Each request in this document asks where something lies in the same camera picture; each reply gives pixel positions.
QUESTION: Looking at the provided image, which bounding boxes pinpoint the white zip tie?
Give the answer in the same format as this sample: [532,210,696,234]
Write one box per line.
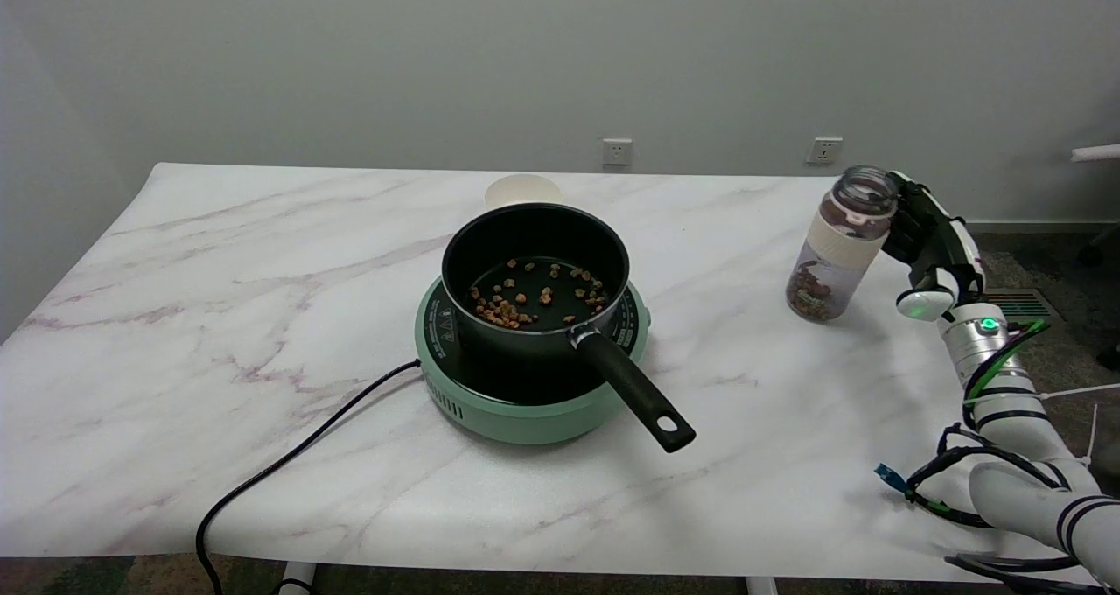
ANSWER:
[962,383,1120,405]

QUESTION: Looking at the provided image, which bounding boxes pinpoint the black power cord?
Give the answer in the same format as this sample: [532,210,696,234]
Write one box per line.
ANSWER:
[194,359,423,595]

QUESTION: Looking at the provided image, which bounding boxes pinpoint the black saucepan with handle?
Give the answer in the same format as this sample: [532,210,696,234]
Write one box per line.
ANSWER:
[440,203,697,454]

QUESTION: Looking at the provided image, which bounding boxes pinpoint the green cable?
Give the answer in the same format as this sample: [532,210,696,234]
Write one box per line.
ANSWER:
[962,319,1051,430]

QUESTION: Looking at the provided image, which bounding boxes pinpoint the white round lid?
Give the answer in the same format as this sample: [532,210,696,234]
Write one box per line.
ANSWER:
[484,173,564,211]

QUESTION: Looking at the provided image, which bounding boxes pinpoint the floor vent grille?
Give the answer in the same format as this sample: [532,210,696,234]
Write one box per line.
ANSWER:
[984,289,1055,323]

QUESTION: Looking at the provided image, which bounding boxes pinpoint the green induction cooker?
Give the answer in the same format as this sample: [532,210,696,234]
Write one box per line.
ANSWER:
[414,276,651,445]

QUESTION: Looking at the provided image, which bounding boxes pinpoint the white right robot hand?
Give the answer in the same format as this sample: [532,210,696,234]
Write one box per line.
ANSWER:
[879,171,988,323]

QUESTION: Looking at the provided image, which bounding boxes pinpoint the clear bottle with nuts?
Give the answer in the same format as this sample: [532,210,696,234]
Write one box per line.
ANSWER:
[785,165,900,323]

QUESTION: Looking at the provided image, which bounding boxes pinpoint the brown nuts pile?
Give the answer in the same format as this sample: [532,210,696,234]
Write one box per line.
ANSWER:
[470,260,608,332]

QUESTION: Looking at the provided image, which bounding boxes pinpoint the black cable loops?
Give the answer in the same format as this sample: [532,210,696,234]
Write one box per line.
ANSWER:
[901,424,1103,595]

